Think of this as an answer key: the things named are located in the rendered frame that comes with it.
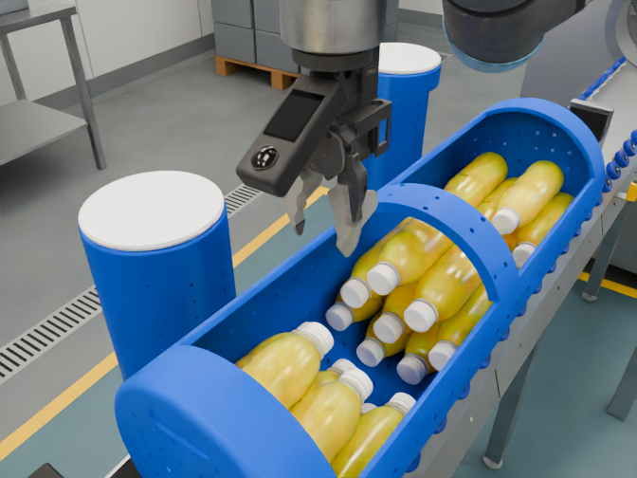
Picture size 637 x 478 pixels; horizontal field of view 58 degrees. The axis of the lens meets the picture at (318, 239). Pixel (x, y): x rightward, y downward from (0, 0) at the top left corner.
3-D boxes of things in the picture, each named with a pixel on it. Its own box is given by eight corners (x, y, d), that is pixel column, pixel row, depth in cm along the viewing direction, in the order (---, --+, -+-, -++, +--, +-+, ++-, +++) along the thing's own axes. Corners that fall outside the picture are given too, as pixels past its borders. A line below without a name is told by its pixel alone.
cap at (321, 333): (322, 334, 66) (332, 324, 67) (297, 325, 68) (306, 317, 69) (329, 359, 68) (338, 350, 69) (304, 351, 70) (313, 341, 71)
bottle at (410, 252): (431, 189, 89) (364, 247, 77) (473, 206, 86) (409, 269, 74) (425, 226, 94) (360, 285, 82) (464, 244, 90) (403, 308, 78)
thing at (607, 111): (597, 164, 149) (615, 107, 140) (592, 170, 147) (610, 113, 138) (558, 153, 154) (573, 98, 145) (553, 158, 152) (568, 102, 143)
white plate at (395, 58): (386, 77, 170) (385, 81, 171) (459, 61, 181) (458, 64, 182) (337, 50, 190) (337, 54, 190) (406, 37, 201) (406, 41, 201)
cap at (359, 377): (354, 405, 69) (363, 395, 70) (372, 396, 66) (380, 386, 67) (333, 380, 69) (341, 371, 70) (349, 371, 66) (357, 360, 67)
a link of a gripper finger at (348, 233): (394, 239, 62) (381, 158, 58) (363, 266, 58) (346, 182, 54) (370, 234, 64) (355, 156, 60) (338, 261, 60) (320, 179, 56)
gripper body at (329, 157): (391, 156, 59) (399, 37, 52) (340, 192, 54) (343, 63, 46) (330, 136, 63) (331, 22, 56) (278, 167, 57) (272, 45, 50)
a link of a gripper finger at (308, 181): (326, 216, 67) (344, 152, 60) (293, 240, 63) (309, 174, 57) (305, 202, 68) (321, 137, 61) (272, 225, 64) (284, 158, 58)
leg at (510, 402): (504, 460, 184) (551, 316, 147) (497, 473, 180) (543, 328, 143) (487, 450, 187) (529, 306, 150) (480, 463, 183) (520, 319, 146)
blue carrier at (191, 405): (596, 245, 114) (616, 103, 99) (329, 661, 57) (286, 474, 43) (462, 214, 130) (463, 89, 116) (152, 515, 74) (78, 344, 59)
